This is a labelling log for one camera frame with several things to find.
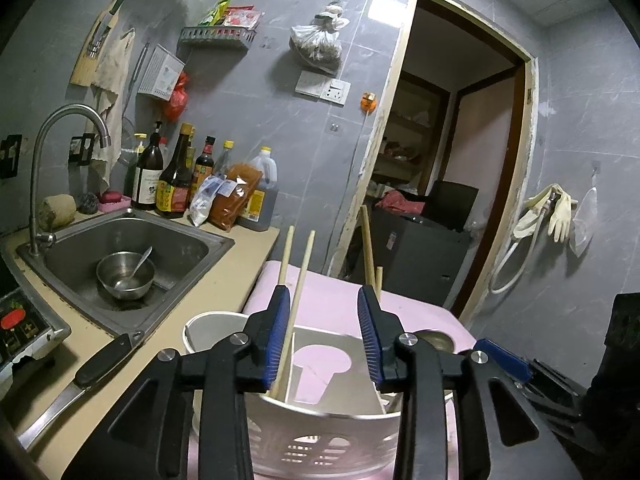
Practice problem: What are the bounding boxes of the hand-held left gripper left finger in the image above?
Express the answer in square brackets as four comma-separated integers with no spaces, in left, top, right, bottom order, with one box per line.
[61,285,292,480]

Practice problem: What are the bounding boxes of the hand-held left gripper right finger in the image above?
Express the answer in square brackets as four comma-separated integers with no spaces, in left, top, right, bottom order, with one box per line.
[356,285,585,480]

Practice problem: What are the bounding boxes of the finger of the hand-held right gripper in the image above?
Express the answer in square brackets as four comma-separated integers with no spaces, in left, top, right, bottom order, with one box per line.
[521,389,597,444]
[474,338,591,403]

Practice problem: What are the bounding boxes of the white plastic utensil basket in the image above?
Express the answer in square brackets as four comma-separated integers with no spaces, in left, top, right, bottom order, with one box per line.
[182,311,457,480]

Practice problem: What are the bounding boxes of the pink floral tablecloth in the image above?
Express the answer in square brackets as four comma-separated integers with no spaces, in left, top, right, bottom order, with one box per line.
[185,260,478,480]

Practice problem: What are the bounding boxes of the dark grey cabinet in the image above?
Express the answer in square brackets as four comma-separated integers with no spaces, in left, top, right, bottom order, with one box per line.
[349,207,472,309]

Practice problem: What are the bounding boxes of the red cloth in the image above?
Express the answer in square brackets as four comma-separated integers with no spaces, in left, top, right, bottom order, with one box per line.
[375,190,426,216]

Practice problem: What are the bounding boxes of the orange spice bag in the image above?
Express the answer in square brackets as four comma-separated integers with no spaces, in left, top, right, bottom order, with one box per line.
[209,162,264,231]

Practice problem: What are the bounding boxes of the cream rubber glove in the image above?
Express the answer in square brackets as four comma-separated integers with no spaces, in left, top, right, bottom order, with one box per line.
[515,185,554,239]
[547,185,579,242]

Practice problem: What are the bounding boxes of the clear plastic bag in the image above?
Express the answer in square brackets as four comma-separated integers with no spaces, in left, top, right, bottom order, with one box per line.
[569,186,599,257]

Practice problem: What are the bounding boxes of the white and blue bag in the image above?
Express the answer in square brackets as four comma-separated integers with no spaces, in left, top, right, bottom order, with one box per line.
[189,175,236,227]

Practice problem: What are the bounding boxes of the spoon in steel bowl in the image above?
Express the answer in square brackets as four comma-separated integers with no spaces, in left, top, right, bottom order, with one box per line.
[114,246,154,291]

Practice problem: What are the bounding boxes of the large oil jug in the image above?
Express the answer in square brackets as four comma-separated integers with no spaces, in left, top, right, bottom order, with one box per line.
[237,146,280,232]

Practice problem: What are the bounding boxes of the steel bowl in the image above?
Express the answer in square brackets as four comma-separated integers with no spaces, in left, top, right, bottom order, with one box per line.
[96,252,156,301]

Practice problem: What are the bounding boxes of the tall soy sauce bottle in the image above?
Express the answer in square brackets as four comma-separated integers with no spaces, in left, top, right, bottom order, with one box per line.
[156,123,195,219]

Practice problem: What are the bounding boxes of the red-label sauce bottle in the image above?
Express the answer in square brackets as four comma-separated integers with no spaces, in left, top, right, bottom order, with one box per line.
[192,136,216,196]

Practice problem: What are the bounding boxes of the dark glass pump bottle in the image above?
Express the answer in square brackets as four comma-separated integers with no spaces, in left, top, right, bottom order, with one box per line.
[132,121,167,211]

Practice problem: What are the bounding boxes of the wooden shelf unit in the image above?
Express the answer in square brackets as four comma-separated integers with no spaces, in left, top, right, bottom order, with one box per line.
[372,72,451,196]

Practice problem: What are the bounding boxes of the pink soap dish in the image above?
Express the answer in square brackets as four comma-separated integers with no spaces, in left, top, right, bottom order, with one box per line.
[97,190,132,213]

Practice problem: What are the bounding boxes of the steel kitchen sink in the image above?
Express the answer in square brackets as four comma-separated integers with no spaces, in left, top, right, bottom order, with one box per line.
[16,207,236,339]

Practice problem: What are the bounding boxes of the clear pump bottle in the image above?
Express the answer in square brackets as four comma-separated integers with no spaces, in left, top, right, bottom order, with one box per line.
[124,132,147,202]

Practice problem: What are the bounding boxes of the induction cooker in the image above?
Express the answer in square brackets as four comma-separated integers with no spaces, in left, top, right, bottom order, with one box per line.
[0,260,72,387]

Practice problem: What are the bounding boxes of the beige loofah sponge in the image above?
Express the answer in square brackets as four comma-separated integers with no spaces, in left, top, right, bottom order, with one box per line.
[39,194,77,229]

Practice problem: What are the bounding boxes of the red plastic bag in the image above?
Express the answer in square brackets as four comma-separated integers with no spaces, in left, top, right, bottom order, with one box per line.
[165,72,190,122]

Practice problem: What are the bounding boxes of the curved metal faucet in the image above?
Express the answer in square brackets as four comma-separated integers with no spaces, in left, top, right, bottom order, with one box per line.
[27,104,112,257]

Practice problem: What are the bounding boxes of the hanging bag of dried goods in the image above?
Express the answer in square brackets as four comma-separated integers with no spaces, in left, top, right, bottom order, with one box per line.
[290,4,350,72]

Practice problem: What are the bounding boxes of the stained dish rag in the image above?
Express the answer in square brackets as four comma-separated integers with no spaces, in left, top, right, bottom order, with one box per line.
[91,29,136,189]

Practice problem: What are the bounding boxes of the red snack packet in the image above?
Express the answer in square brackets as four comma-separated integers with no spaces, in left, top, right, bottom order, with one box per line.
[222,6,264,29]

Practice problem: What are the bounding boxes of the green snack packet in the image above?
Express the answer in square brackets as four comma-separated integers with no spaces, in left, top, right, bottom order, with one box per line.
[199,0,236,29]

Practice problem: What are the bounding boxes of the wooden cutting board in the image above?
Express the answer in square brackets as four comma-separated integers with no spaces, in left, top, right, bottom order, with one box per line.
[70,0,132,86]

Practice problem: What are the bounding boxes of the hanging kitchen knife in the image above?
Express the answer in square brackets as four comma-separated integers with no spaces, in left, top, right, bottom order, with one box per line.
[89,0,129,59]

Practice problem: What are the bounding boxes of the white hose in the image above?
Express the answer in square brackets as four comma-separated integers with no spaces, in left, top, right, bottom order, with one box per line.
[489,200,548,295]

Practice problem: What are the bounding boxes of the black-handled kitchen knife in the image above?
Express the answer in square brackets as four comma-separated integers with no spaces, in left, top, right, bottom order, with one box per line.
[19,332,147,452]

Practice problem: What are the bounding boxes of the white wall socket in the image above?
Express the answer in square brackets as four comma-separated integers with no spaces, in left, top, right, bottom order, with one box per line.
[326,80,350,106]

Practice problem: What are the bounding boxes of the wooden door frame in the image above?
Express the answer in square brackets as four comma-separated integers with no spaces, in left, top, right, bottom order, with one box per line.
[329,0,539,322]

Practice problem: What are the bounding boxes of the white wall switch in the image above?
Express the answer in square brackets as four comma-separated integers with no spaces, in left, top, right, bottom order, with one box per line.
[295,71,330,97]

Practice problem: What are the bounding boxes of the white perforated wall holder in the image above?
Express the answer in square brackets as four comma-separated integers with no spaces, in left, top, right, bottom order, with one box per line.
[137,44,185,101]

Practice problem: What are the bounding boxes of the grey wall rack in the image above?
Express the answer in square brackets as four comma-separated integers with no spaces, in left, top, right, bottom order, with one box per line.
[178,26,257,51]

